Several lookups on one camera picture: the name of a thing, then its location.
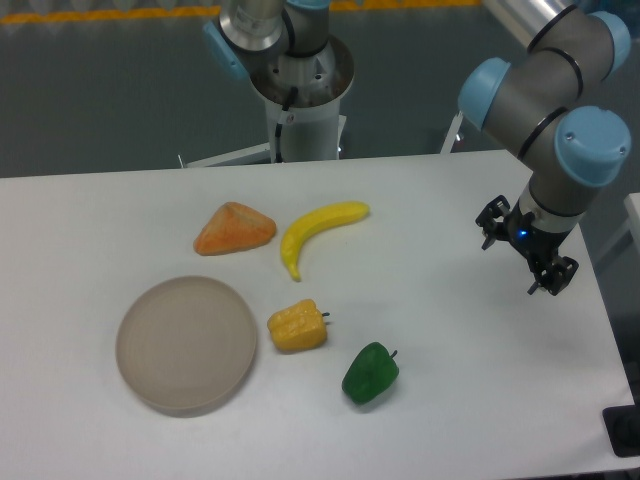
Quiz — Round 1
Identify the yellow toy pepper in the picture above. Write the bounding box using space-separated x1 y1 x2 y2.
267 299 328 353

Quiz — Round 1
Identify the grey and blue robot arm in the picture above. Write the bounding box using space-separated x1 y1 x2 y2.
203 1 631 295

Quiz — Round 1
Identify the beige round plate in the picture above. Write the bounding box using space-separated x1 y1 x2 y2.
115 276 258 417

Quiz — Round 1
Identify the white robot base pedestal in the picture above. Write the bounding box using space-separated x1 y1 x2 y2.
184 35 354 168

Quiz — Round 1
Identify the green toy pepper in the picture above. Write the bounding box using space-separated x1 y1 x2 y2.
341 342 399 405

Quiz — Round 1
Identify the black device at table edge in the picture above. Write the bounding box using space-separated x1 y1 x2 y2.
602 405 639 458

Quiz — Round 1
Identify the yellow toy banana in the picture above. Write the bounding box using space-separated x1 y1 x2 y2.
280 201 370 282

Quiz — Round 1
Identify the white metal frame bracket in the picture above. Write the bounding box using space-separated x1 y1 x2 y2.
440 111 464 154

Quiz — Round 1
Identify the black cable on pedestal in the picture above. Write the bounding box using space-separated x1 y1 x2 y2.
273 86 300 164

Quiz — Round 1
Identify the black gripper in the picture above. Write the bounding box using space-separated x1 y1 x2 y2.
475 195 579 296

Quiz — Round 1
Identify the white object at right edge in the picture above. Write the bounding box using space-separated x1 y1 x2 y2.
624 192 640 242

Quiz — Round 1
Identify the orange toy bread wedge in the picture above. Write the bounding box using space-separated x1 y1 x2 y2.
193 202 277 256

